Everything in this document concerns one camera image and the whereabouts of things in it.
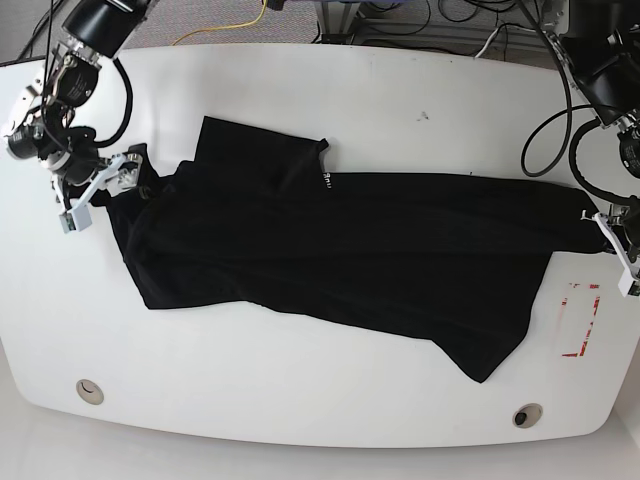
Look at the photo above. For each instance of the right table grommet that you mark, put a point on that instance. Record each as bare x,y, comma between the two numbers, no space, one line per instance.
527,416

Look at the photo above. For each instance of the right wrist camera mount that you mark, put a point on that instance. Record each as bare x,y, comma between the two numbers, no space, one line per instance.
95,195

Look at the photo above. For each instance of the red tape rectangle marking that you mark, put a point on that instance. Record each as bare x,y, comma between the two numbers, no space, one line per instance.
577,317

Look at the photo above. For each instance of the table grommet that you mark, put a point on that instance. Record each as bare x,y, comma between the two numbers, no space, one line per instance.
89,392
527,416

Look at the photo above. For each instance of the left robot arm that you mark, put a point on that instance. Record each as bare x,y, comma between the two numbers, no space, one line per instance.
595,48

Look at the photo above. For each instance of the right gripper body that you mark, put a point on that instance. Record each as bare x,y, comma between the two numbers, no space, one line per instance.
77,159

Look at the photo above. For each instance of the black t-shirt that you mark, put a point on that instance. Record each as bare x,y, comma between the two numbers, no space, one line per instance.
454,259

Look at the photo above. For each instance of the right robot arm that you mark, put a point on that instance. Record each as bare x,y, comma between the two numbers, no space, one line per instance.
40,127

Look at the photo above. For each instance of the left table grommet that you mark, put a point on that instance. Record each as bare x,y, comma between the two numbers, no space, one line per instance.
89,392

